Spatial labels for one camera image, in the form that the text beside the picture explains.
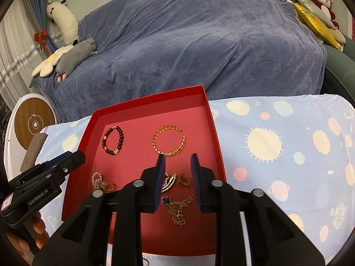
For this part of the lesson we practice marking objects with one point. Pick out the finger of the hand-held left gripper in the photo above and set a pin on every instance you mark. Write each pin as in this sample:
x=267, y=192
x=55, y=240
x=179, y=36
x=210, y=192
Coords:
x=73, y=162
x=59, y=158

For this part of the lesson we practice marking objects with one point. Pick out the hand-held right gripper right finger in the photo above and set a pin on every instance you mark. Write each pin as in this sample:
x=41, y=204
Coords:
x=194, y=171

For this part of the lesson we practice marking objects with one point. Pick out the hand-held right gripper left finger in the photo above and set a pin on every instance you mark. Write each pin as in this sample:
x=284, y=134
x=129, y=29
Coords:
x=160, y=171

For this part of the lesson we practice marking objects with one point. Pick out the gold wristwatch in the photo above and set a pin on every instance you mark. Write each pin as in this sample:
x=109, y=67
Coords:
x=169, y=183

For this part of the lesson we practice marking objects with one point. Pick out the red cardboard box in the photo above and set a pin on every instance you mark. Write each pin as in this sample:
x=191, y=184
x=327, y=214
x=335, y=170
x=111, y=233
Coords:
x=133, y=127

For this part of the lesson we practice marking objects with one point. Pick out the person's left hand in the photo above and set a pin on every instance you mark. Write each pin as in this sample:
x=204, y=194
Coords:
x=16, y=243

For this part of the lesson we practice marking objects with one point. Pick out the brown felt pouch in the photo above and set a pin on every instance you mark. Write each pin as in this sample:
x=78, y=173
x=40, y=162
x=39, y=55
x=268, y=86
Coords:
x=34, y=149

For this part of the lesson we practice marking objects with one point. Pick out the white stand with wooden disc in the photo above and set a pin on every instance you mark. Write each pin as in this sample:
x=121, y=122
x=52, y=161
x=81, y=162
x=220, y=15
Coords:
x=30, y=122

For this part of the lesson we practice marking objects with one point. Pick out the blue planet print tablecloth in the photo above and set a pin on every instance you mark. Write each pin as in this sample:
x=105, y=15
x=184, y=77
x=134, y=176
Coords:
x=277, y=177

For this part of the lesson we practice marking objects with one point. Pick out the flower shaped pillow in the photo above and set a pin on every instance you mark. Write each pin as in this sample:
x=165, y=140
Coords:
x=47, y=63

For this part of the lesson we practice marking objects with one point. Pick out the grey plush toy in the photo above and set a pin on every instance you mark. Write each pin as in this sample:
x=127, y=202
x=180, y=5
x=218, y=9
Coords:
x=75, y=55

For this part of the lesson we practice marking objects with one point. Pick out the white curtain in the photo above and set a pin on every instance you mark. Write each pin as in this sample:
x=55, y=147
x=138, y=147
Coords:
x=16, y=61

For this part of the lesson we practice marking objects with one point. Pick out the red bow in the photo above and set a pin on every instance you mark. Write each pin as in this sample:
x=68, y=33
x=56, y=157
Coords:
x=40, y=36

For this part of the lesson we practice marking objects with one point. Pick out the blue-covered sofa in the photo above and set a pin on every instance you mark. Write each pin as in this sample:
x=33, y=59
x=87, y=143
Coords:
x=194, y=47

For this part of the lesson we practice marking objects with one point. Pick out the cream alpaca plush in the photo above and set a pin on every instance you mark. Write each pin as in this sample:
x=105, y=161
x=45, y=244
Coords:
x=66, y=22

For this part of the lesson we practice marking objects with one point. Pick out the blue curtain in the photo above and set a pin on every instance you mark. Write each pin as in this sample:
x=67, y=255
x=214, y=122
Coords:
x=38, y=5

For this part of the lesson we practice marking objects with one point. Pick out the green sofa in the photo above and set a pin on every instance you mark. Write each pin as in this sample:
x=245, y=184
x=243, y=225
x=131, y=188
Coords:
x=341, y=63

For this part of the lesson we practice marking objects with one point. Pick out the yellow cushion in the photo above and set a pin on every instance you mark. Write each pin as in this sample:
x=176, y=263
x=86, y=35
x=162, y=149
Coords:
x=313, y=19

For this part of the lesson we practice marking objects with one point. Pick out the cream cushion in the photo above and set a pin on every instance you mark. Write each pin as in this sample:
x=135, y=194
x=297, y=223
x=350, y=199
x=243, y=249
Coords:
x=338, y=37

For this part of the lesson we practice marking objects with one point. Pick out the silver cushion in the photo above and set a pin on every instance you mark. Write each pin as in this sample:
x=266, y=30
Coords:
x=307, y=4

